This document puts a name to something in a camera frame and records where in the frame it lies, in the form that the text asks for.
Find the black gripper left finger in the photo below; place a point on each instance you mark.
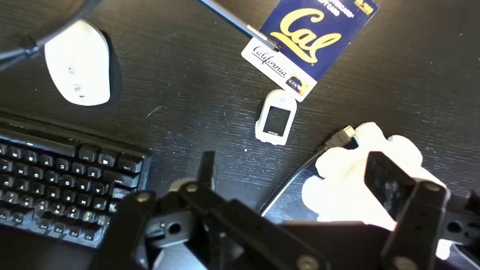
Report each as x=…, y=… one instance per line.
x=201, y=187

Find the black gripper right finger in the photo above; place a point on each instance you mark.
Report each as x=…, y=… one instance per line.
x=414, y=202

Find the white pulse oximeter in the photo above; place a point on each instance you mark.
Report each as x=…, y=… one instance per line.
x=276, y=118

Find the white octopus plush toy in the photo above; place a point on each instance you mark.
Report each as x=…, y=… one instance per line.
x=337, y=191

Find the black keyboard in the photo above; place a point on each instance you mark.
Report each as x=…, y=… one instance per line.
x=64, y=184

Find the silver pen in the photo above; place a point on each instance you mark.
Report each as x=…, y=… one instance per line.
x=238, y=23

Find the blue Cal card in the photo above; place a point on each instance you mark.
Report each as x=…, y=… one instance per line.
x=310, y=35

